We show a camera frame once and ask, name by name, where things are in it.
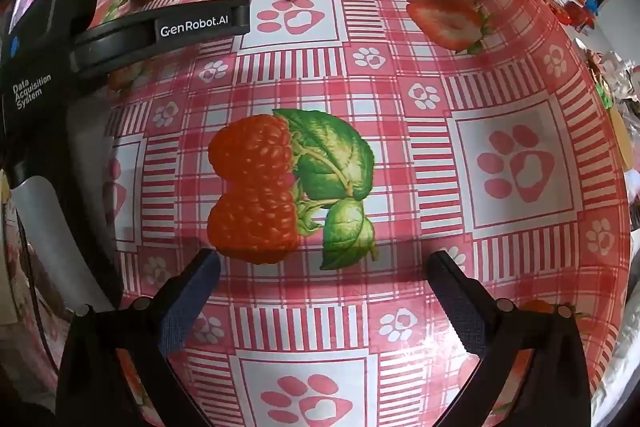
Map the red box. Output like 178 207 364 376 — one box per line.
562 2 593 30

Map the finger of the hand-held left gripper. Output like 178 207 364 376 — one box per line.
69 0 251 80

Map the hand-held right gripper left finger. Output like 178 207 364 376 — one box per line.
55 249 221 427

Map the pink checked fruit-print tablecloth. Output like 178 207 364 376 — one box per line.
2 0 633 427

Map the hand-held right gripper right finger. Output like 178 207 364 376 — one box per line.
426 250 592 427

